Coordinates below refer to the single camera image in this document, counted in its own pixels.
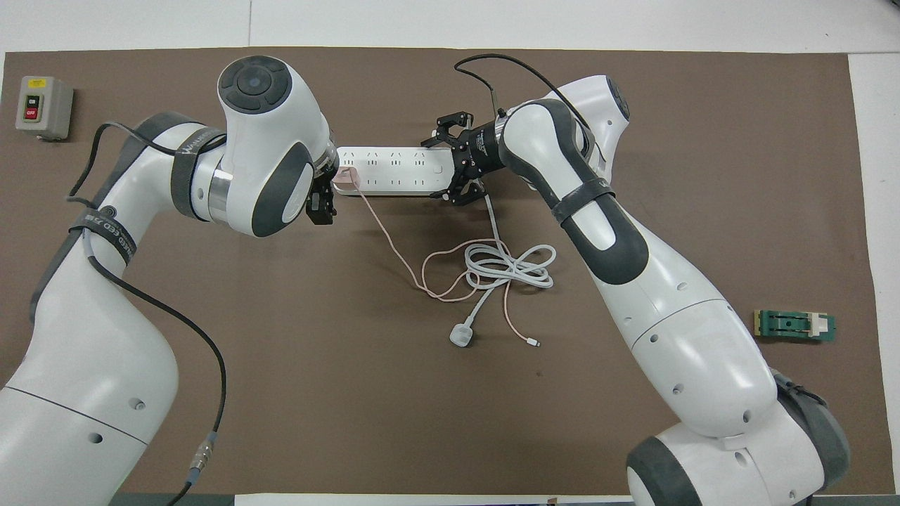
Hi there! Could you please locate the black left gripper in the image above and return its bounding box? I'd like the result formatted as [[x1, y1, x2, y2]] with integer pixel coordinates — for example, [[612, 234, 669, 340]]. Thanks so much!
[[307, 163, 340, 227]]

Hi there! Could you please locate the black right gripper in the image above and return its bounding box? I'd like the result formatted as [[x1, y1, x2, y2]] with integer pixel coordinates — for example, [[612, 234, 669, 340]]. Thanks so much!
[[429, 109, 508, 207]]

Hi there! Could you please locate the white power strip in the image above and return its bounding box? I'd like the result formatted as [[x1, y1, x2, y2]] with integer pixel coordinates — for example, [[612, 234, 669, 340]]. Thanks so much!
[[330, 145, 456, 196]]

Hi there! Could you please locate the pink charging cable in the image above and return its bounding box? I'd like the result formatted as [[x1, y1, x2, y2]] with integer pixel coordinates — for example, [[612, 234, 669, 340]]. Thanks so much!
[[350, 179, 542, 347]]

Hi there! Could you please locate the brown table mat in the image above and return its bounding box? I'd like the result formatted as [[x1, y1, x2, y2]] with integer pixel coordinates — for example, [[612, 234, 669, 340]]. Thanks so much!
[[0, 47, 888, 496]]

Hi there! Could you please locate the grey push button box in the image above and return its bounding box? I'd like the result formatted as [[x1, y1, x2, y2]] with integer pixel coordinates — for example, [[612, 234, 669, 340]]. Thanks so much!
[[15, 76, 74, 141]]

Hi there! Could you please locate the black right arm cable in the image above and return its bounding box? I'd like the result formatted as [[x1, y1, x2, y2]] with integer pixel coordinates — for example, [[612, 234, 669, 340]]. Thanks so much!
[[454, 54, 584, 127]]

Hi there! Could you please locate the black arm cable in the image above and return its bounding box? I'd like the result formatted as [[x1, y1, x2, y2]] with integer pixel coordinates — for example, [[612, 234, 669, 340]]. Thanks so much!
[[454, 54, 584, 127], [67, 123, 227, 506]]

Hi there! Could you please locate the white power strip cord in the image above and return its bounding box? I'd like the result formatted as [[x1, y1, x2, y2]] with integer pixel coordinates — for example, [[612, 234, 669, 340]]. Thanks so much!
[[450, 193, 556, 347]]

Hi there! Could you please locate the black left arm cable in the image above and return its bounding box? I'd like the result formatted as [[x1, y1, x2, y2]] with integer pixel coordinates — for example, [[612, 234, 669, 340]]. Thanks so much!
[[67, 123, 227, 506]]

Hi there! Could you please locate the green knife switch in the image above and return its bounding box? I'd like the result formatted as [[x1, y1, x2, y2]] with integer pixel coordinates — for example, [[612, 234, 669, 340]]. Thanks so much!
[[754, 310, 837, 344]]

